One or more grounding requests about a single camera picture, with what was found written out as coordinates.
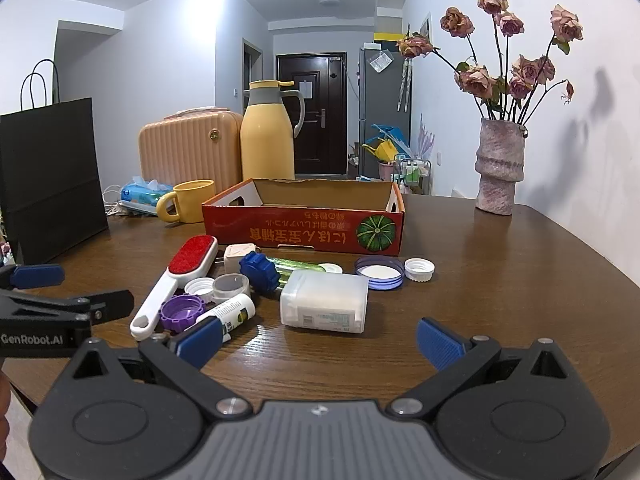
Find purple scalloped lid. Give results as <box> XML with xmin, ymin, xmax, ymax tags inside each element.
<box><xmin>160</xmin><ymin>294</ymin><xmax>207</xmax><ymax>333</ymax></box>

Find red cardboard box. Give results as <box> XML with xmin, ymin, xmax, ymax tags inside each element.
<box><xmin>201</xmin><ymin>177</ymin><xmax>406</xmax><ymax>256</ymax></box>

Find white squeeze bottle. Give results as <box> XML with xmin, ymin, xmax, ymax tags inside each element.
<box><xmin>195</xmin><ymin>292</ymin><xmax>257</xmax><ymax>343</ymax></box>

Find blue gear-shaped lid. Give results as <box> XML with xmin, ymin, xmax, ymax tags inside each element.
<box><xmin>239</xmin><ymin>252</ymin><xmax>283</xmax><ymax>296</ymax></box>

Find white ridged bottle cap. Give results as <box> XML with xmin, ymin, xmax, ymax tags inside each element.
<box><xmin>404</xmin><ymin>257</ymin><xmax>435</xmax><ymax>282</ymax></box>
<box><xmin>184</xmin><ymin>277</ymin><xmax>217</xmax><ymax>303</ymax></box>

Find yellow thermos jug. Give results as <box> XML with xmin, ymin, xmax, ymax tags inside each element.
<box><xmin>240</xmin><ymin>80</ymin><xmax>306</xmax><ymax>181</ymax></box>

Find dried pink roses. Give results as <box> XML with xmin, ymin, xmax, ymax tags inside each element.
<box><xmin>397</xmin><ymin>0</ymin><xmax>585</xmax><ymax>126</ymax></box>

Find orange ribbed suitcase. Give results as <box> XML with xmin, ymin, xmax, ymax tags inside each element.
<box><xmin>138</xmin><ymin>106</ymin><xmax>244</xmax><ymax>196</ymax></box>

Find pink textured vase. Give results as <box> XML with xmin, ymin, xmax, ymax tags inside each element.
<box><xmin>474</xmin><ymin>117</ymin><xmax>528</xmax><ymax>216</ymax></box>

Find red and white lint brush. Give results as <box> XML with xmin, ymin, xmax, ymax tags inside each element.
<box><xmin>130</xmin><ymin>235</ymin><xmax>219</xmax><ymax>342</ymax></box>

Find grey interior door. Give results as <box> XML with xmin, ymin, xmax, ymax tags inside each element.
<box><xmin>242</xmin><ymin>37</ymin><xmax>265</xmax><ymax>111</ymax></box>

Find yellow watering can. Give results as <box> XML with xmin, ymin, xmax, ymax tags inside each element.
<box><xmin>362</xmin><ymin>140</ymin><xmax>398</xmax><ymax>163</ymax></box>

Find grey refrigerator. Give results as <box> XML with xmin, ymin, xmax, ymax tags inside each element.
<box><xmin>359</xmin><ymin>42</ymin><xmax>413</xmax><ymax>181</ymax></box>

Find dark brown entrance door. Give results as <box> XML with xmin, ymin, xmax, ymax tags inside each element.
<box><xmin>275</xmin><ymin>52</ymin><xmax>348</xmax><ymax>178</ymax></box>

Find grey tape roll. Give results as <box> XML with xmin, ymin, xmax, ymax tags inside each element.
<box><xmin>211</xmin><ymin>273</ymin><xmax>252</xmax><ymax>306</ymax></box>

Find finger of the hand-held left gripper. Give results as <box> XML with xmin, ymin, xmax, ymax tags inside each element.
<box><xmin>60</xmin><ymin>288</ymin><xmax>135</xmax><ymax>324</ymax></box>
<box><xmin>0</xmin><ymin>263</ymin><xmax>65</xmax><ymax>291</ymax></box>

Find blue tissue pack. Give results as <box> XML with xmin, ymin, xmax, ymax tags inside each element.
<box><xmin>119</xmin><ymin>176</ymin><xmax>176</xmax><ymax>216</ymax></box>

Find white cables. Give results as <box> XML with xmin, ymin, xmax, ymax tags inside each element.
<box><xmin>102</xmin><ymin>185</ymin><xmax>133</xmax><ymax>218</ymax></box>

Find blue folding rack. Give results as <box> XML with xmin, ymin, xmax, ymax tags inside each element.
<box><xmin>369</xmin><ymin>122</ymin><xmax>411</xmax><ymax>153</ymax></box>

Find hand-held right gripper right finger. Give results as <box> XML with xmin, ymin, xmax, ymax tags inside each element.
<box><xmin>389</xmin><ymin>317</ymin><xmax>576</xmax><ymax>421</ymax></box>

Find yellow mug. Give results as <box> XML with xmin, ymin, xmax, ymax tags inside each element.
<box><xmin>156</xmin><ymin>179</ymin><xmax>217</xmax><ymax>224</ymax></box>

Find black paper bag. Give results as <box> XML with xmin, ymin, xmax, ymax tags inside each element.
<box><xmin>0</xmin><ymin>59</ymin><xmax>110</xmax><ymax>266</ymax></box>

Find white folded umbrella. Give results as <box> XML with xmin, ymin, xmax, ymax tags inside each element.
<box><xmin>397</xmin><ymin>57</ymin><xmax>413</xmax><ymax>113</ymax></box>

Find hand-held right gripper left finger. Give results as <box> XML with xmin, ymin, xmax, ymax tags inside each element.
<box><xmin>65</xmin><ymin>317</ymin><xmax>253</xmax><ymax>422</ymax></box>

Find white storage cart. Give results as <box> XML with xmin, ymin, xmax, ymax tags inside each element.
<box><xmin>395</xmin><ymin>155</ymin><xmax>432</xmax><ymax>196</ymax></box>

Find translucent white plastic box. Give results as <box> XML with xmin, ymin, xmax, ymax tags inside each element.
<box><xmin>279</xmin><ymin>270</ymin><xmax>369</xmax><ymax>333</ymax></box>

